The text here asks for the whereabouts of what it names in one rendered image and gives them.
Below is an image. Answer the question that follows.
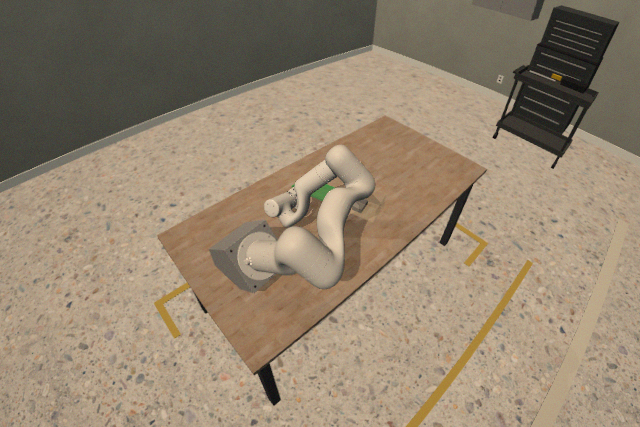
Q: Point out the green rectangular lid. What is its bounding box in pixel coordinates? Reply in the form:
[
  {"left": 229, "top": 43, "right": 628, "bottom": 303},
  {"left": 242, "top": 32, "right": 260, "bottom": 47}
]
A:
[{"left": 311, "top": 184, "right": 335, "bottom": 201}]

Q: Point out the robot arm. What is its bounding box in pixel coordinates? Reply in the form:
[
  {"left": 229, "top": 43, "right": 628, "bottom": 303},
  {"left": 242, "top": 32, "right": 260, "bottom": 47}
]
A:
[{"left": 237, "top": 145, "right": 375, "bottom": 289}]

